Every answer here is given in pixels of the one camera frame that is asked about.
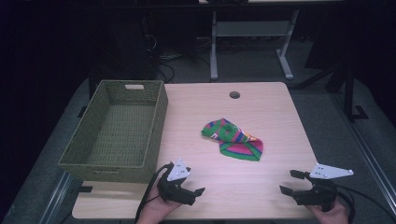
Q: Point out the green woven basket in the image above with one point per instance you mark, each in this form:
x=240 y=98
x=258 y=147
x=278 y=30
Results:
x=120 y=130

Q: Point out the grey metal desk frame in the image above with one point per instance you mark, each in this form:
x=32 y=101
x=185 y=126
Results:
x=252 y=40

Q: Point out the person's right hand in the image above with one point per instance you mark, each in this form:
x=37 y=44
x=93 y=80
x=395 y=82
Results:
x=330 y=214

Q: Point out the colourful striped cloth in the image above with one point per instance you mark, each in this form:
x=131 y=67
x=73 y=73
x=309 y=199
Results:
x=234 y=139

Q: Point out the person's left hand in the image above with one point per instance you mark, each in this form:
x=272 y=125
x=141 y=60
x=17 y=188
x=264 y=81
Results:
x=157 y=208

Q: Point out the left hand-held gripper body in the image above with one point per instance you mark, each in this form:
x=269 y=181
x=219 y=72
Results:
x=174 y=183

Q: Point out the black stand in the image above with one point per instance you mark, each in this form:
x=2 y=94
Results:
x=345 y=84

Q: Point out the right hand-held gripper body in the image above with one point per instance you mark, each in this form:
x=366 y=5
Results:
x=320 y=186

